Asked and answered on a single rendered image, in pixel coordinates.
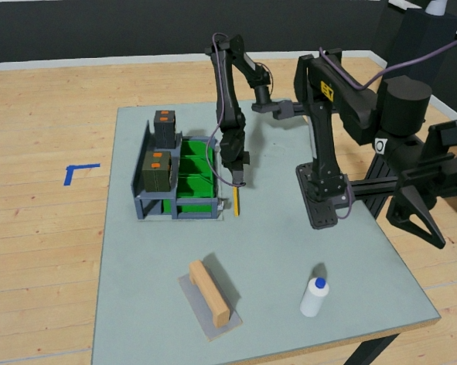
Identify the white bottle with blue cap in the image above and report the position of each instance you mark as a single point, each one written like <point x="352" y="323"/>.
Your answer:
<point x="314" y="297"/>

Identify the sanding float with tan handle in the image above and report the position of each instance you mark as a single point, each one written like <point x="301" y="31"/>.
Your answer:
<point x="215" y="314"/>

